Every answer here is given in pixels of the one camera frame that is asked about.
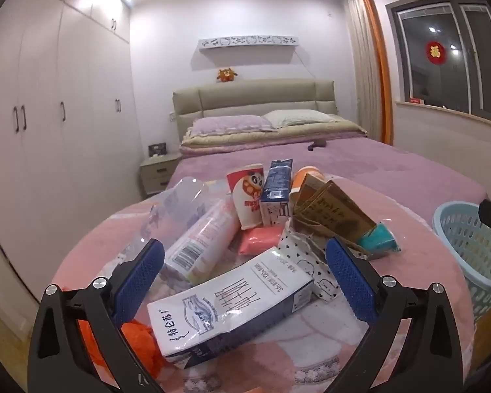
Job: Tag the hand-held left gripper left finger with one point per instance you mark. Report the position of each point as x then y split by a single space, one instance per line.
141 278

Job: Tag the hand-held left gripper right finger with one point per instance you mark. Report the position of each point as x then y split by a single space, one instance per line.
350 280

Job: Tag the light blue plastic basket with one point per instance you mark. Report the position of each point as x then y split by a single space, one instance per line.
470 254

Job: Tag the teal cup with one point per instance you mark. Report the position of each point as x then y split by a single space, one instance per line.
378 239

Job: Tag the white dotted paper bag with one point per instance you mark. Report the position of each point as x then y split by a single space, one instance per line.
298 254

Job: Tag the orange plastic bag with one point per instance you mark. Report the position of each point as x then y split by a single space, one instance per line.
141 339

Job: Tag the clear plastic bottle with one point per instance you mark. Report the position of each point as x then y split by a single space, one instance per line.
167 217

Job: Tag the brown paper bag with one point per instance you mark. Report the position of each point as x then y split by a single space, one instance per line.
335 213

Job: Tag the white cylindrical can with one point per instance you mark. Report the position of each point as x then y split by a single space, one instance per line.
200 239

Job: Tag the large white milk carton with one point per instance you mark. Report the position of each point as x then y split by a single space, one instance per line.
229 307

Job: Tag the pink packet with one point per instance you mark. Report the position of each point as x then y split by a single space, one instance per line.
260 239

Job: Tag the orange bottle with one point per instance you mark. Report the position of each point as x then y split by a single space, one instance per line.
300 178

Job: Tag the blue white milk carton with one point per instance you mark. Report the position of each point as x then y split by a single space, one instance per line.
275 190

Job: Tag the panda print paper cup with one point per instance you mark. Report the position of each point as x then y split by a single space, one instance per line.
247 196

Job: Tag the pink patterned blanket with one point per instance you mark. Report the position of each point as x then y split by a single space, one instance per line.
106 237

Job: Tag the beige nightstand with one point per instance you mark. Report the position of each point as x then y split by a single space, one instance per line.
157 176

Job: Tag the bed with beige headboard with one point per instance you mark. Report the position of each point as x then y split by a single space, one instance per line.
352 172

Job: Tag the small dark object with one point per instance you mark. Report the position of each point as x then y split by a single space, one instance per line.
317 145

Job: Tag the small red box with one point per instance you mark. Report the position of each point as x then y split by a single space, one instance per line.
416 100

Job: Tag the white wardrobe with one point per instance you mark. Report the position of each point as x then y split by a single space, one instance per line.
65 131

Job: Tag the white pillow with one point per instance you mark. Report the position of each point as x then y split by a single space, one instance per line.
298 118

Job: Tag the dark framed window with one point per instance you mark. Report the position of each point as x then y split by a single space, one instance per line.
454 61

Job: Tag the beige folded quilt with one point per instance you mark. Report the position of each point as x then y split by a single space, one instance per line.
245 138

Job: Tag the purple pillow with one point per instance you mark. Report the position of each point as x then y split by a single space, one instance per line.
229 125

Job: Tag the red round window decoration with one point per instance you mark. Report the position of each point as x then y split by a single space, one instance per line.
434 52

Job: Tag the beige and orange curtain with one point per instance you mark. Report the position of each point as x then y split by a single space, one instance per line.
368 69

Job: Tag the orange plush toy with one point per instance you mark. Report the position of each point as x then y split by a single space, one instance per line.
226 75

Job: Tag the dark picture frame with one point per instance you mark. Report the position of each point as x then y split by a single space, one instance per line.
157 150

